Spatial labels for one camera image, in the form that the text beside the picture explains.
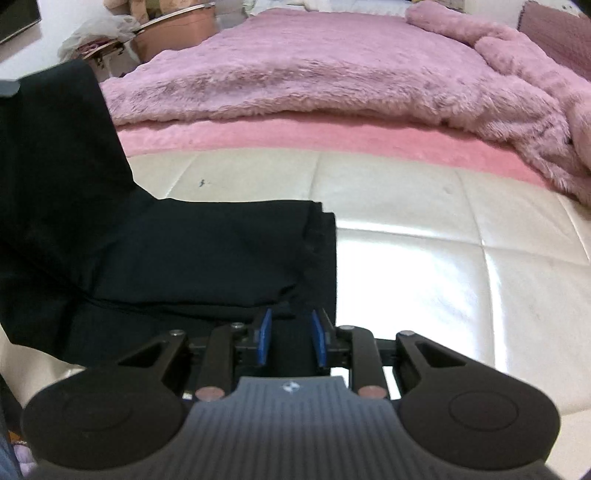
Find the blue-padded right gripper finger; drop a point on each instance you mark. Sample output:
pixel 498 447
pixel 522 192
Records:
pixel 322 334

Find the pink round tub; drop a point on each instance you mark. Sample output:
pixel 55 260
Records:
pixel 174 31

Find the fluffy pink blanket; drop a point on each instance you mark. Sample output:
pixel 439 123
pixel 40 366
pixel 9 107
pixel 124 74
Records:
pixel 433 65

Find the black pants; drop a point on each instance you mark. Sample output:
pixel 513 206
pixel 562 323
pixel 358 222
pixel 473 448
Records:
pixel 93 266

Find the pink bed sheet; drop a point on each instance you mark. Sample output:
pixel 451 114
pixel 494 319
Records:
pixel 326 132

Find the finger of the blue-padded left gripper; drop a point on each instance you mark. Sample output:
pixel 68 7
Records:
pixel 261 334

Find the clear plastic bag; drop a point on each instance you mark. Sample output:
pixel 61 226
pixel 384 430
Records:
pixel 117 27

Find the black television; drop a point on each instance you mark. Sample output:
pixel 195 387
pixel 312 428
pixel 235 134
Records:
pixel 16 16

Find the dark pink pillow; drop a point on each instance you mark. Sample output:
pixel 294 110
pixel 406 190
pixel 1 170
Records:
pixel 564 37

